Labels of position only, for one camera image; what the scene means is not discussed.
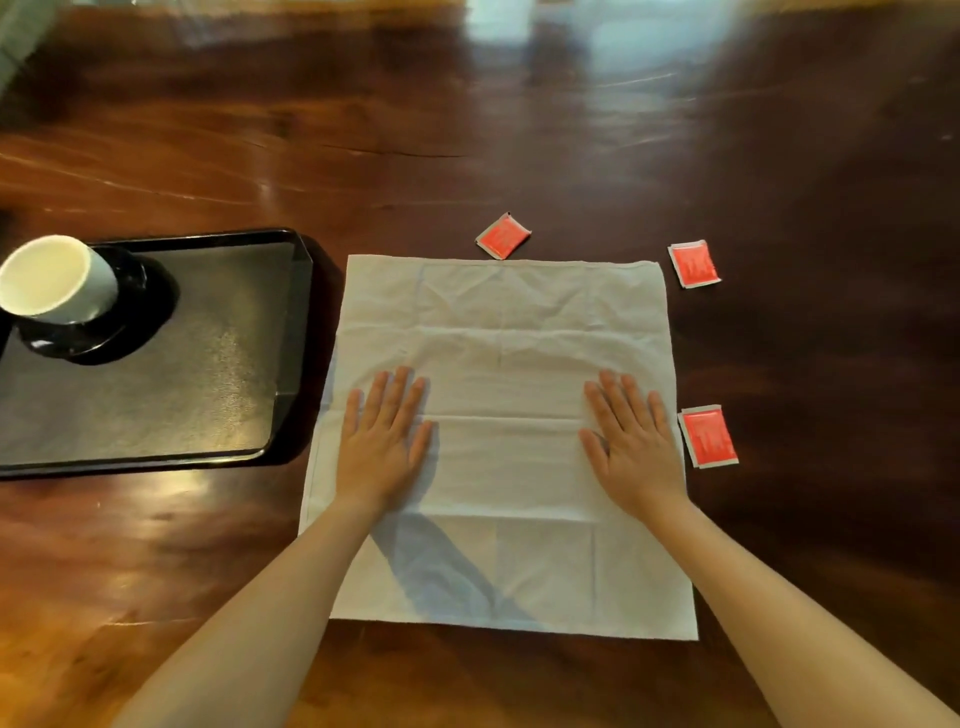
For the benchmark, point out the person's left thumb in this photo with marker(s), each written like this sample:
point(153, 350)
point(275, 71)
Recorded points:
point(422, 444)

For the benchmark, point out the person's right little finger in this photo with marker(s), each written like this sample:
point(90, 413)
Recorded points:
point(659, 415)

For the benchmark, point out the person's right forearm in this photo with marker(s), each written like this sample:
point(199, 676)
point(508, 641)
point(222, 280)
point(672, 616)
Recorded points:
point(780, 637)

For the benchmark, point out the person's left hand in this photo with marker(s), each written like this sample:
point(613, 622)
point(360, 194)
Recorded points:
point(379, 461)

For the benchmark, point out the person's left forearm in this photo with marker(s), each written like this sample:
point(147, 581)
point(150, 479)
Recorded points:
point(262, 630)

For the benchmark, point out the red square packet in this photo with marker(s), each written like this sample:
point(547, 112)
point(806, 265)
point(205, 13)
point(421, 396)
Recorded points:
point(503, 236)
point(708, 436)
point(694, 264)

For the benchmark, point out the person's right thumb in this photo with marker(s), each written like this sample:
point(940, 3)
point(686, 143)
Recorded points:
point(593, 453)

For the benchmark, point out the person's left middle finger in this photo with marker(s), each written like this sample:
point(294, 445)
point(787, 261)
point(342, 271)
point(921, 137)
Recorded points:
point(394, 397)

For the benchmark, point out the person's right hand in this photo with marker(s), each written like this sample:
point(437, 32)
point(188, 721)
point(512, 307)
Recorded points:
point(637, 469)

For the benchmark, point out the black rectangular tray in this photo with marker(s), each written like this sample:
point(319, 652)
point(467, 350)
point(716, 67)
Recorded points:
point(195, 375)

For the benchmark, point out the white cloth napkin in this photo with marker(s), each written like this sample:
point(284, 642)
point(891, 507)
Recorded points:
point(510, 337)

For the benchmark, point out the person's right middle finger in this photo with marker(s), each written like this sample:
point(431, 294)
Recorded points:
point(618, 401)

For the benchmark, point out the black saucer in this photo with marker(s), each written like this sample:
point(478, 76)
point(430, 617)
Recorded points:
point(139, 300)

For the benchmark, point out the white cup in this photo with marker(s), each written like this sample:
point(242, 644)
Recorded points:
point(56, 279)

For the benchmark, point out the person's left little finger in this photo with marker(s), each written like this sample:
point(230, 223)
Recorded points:
point(352, 414)

